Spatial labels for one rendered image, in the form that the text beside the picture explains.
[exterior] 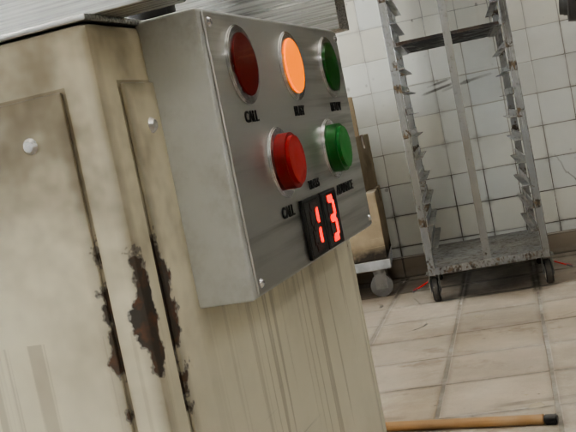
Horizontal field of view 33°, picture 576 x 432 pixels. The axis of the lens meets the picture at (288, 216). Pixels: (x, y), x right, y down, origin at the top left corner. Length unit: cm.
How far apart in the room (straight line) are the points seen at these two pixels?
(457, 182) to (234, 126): 415
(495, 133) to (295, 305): 401
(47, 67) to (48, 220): 7
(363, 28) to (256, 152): 416
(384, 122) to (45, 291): 420
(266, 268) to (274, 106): 10
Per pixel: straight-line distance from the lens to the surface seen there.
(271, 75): 52
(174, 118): 45
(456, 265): 387
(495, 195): 460
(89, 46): 42
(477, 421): 239
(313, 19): 69
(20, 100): 44
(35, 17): 44
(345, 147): 60
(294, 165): 50
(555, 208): 461
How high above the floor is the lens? 77
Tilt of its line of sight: 5 degrees down
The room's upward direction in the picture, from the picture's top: 11 degrees counter-clockwise
